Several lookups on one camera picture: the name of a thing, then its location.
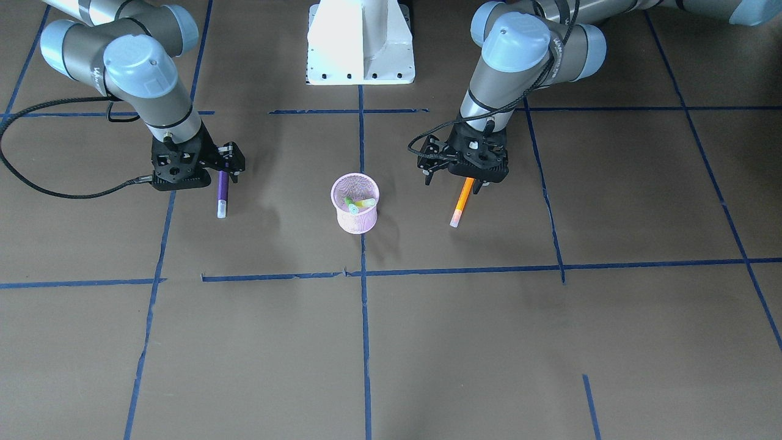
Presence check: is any green highlighter pen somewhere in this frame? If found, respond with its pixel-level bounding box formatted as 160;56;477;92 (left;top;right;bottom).
343;197;359;215

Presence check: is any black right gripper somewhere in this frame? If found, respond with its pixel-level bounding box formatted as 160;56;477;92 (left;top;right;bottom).
151;125;246;191

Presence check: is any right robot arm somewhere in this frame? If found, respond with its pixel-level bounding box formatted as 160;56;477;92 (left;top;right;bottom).
40;1;245;191

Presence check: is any yellow highlighter pen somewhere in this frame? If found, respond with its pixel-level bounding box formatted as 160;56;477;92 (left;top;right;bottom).
354;198;377;209

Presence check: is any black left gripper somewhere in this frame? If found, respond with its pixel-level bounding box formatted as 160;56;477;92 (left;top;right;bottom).
449;122;509;195

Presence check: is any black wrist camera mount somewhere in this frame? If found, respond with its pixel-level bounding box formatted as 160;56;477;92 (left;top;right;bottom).
417;134;458;186

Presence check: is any purple highlighter pen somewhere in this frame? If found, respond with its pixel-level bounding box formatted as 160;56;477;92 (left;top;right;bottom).
216;170;230;218

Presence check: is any white pillar with base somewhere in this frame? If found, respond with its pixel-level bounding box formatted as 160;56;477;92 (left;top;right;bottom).
305;1;416;86

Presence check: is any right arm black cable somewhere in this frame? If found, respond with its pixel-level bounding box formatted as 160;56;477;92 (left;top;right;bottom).
0;97;156;200

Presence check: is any orange highlighter pen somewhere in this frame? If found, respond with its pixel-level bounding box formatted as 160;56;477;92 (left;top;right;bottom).
449;177;475;228

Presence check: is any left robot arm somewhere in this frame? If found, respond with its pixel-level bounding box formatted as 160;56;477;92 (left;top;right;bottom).
421;1;780;193

